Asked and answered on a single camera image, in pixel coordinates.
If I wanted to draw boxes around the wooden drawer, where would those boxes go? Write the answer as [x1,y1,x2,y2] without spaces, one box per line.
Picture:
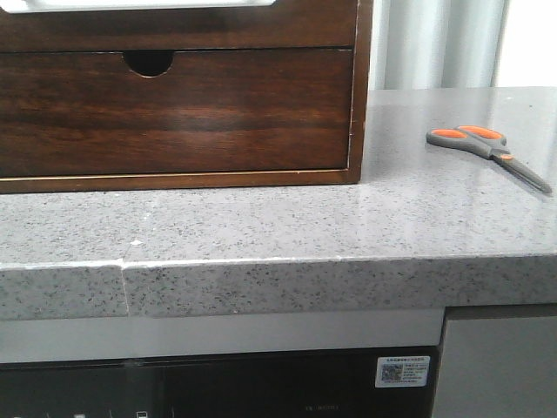
[1,1,359,52]
[1,49,352,177]

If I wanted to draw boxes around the grey orange scissors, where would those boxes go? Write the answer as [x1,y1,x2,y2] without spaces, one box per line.
[426,125,553,194]

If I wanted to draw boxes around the dark wooden drawer cabinet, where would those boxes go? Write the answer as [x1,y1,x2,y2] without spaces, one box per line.
[1,1,372,193]

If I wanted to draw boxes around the black built-in appliance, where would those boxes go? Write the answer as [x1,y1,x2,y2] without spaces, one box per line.
[1,346,439,417]

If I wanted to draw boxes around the white QR code sticker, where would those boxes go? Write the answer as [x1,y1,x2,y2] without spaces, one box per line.
[375,355,431,388]

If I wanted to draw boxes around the white grey curtain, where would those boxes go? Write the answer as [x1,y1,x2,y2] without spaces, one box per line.
[369,0,509,90]

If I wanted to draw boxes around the grey cabinet door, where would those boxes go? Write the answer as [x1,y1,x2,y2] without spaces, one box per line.
[432,304,556,417]

